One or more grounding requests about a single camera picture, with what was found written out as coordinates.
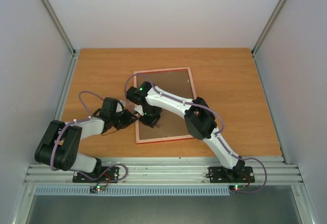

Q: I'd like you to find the grey slotted cable duct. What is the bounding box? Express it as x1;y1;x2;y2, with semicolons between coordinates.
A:
35;185;229;197

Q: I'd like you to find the right aluminium corner post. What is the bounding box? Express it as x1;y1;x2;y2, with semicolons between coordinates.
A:
251;0;287;58

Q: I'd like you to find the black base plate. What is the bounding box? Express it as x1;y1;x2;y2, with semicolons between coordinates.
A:
205;166;255;184
72;166;120;183

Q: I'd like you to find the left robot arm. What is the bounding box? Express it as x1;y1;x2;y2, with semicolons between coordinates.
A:
34;97;137;182

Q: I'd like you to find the right circuit board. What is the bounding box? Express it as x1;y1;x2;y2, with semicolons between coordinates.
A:
229;184;249;191

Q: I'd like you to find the brown frame backing board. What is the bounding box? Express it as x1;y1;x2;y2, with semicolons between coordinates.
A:
136;70;197;141

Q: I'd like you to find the circuit board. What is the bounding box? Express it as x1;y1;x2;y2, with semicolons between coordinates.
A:
229;184;249;191
89;185;106;193

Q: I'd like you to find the left aluminium corner post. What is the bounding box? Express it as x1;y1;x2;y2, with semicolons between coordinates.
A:
41;0;76;56

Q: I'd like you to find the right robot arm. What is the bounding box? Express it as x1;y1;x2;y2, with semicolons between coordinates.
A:
125;81;245;183

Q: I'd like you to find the purple cable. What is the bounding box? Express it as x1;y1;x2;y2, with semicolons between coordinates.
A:
124;74;268;193
50;91;128;184

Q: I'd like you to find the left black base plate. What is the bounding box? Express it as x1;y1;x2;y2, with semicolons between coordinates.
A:
72;166;120;183

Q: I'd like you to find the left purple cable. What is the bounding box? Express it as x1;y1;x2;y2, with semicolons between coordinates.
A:
50;91;128;184

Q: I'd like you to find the aluminium rail base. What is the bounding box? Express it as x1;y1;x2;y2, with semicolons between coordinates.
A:
11;156;317;223

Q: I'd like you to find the red picture frame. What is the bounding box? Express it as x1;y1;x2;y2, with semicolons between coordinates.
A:
133;67;197;144

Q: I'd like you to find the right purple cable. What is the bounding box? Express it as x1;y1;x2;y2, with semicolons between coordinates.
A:
124;74;268;193

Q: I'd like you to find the aluminium corner post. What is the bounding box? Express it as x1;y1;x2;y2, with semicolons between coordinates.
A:
41;0;76;56
251;0;287;58

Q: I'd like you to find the left circuit board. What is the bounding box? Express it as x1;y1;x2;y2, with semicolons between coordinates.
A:
89;185;106;193

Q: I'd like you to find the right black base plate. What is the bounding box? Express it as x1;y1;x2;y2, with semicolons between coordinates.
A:
205;166;255;184

